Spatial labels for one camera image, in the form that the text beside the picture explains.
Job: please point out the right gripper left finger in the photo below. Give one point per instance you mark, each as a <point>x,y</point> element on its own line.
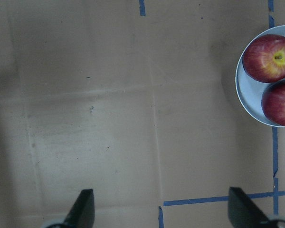
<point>82,213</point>

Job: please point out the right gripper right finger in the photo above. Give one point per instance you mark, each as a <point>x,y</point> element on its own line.
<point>244,213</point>

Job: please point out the red apple plate front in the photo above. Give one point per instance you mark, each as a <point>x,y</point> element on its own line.
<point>273,103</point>

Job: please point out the red apple plate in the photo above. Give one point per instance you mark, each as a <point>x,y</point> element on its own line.
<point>273,103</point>
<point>264,58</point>

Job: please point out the light blue plate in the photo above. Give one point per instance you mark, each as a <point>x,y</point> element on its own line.
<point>250,91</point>

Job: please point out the red apple plate back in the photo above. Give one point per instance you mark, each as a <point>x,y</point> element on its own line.
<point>264,58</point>

